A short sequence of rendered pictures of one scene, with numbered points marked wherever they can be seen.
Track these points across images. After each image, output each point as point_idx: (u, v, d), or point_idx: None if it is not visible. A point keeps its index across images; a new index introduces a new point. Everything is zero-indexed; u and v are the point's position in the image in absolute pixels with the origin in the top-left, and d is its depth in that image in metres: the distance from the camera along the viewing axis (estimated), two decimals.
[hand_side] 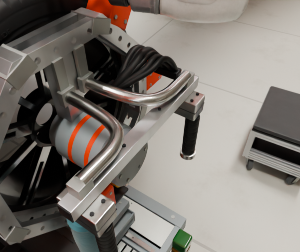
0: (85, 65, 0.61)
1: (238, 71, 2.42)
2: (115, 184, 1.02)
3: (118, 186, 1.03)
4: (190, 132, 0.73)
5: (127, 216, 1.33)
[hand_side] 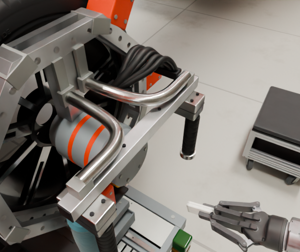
0: (85, 65, 0.61)
1: (238, 71, 2.42)
2: (115, 184, 1.02)
3: (118, 186, 1.03)
4: (190, 132, 0.73)
5: (127, 216, 1.33)
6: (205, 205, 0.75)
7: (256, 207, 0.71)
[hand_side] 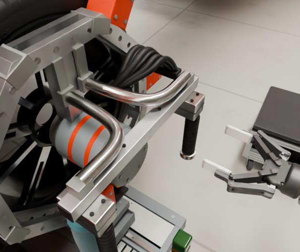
0: (85, 65, 0.61)
1: (238, 71, 2.42)
2: (115, 184, 1.02)
3: (118, 186, 1.03)
4: (190, 132, 0.73)
5: (127, 216, 1.33)
6: (218, 175, 0.67)
7: (268, 191, 0.64)
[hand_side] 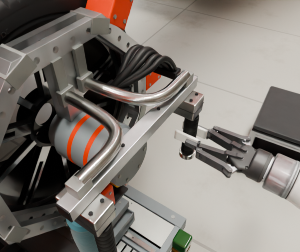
0: (84, 65, 0.61)
1: (238, 71, 2.42)
2: (114, 184, 1.02)
3: (117, 186, 1.03)
4: (189, 132, 0.73)
5: (126, 216, 1.33)
6: (188, 144, 0.74)
7: (229, 171, 0.68)
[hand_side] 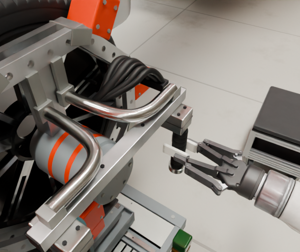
0: (64, 78, 0.57)
1: (238, 71, 2.42)
2: None
3: None
4: (178, 146, 0.70)
5: (126, 216, 1.33)
6: (177, 159, 0.71)
7: (219, 188, 0.64)
